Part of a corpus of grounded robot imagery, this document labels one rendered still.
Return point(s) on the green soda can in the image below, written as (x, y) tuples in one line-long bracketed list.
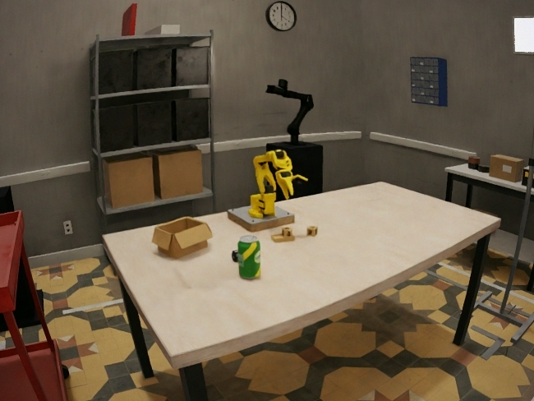
[(248, 250)]

